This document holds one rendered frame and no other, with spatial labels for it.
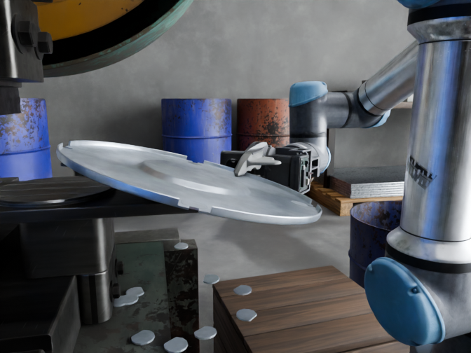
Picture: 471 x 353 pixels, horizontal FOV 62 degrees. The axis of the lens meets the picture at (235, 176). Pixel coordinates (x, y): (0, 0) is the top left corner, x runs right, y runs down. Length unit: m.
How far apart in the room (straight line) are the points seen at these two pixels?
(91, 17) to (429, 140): 0.58
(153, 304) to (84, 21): 0.51
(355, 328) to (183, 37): 3.17
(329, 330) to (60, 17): 0.85
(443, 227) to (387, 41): 3.96
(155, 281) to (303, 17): 3.70
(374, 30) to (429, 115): 3.87
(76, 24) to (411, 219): 0.62
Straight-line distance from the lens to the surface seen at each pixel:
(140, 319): 0.46
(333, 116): 0.82
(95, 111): 3.77
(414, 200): 0.54
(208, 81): 3.78
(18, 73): 0.41
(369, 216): 1.65
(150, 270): 0.57
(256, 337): 0.96
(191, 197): 0.35
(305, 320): 1.03
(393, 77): 0.77
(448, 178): 0.53
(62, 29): 0.79
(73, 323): 0.42
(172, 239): 0.69
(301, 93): 0.80
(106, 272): 0.43
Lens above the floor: 0.88
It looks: 11 degrees down
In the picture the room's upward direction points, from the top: straight up
